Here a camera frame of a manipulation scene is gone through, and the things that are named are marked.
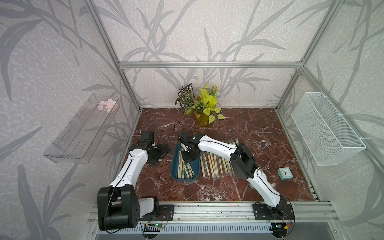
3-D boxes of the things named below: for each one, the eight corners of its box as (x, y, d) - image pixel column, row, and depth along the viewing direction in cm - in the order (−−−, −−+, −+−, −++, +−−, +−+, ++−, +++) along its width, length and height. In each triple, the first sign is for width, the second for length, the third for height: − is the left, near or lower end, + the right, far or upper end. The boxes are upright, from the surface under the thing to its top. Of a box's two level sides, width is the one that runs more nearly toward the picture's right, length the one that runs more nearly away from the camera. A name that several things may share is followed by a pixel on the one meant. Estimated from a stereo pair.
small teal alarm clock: (280, 179, 87) (282, 178, 84) (276, 169, 91) (278, 167, 88) (291, 179, 87) (294, 178, 84) (287, 169, 91) (289, 167, 88)
